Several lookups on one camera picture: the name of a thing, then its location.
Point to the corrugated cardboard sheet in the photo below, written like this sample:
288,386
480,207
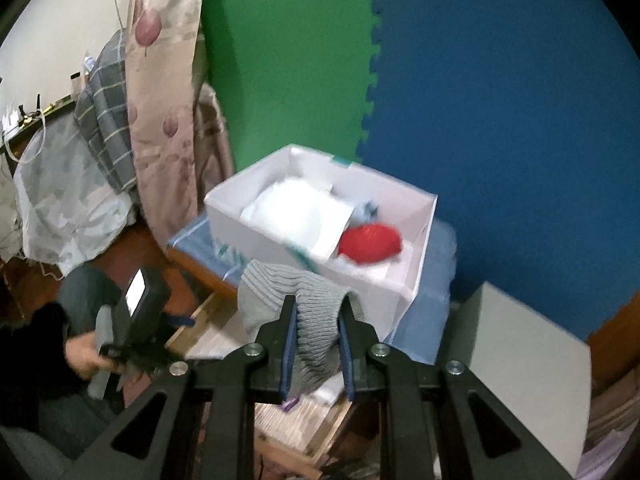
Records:
615,410

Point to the green foam mat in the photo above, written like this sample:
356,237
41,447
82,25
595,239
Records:
285,60

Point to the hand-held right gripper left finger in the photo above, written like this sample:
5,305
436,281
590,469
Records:
289,360

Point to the light blue underwear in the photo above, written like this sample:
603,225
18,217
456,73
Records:
364,212

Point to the person's left hand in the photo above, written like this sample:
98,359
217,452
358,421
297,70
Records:
85,355

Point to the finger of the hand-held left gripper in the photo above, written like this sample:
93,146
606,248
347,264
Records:
181,321

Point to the red underwear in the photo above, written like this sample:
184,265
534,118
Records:
370,242

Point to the grey ribbed underwear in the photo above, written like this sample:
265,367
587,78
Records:
310,310

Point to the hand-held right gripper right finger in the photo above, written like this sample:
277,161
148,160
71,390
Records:
346,360

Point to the grey plaid cloth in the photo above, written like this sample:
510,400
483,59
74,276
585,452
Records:
107,125

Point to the blue foam mat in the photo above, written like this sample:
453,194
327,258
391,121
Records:
500,110

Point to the white patterned cloth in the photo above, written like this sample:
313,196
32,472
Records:
65,210

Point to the white underwear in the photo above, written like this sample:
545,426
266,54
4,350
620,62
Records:
290,215

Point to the floral beige curtain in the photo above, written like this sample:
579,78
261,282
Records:
160,85

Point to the white cardboard box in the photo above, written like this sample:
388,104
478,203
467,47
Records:
235,230

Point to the brown foam mat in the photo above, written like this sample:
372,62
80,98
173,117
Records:
617,345

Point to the grey box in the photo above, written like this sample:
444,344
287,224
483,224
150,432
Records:
520,360

